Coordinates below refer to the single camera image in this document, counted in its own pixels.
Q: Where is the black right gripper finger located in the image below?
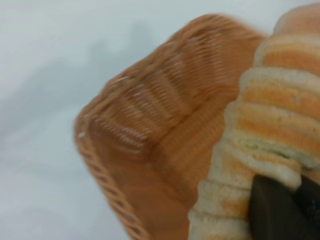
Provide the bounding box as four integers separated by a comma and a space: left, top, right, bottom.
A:
248, 173, 320, 240

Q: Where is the striped bread roll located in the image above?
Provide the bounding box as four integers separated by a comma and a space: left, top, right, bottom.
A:
187, 2, 320, 240

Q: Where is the orange woven wicker basket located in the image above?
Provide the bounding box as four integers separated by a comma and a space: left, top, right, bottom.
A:
73, 13, 276, 240

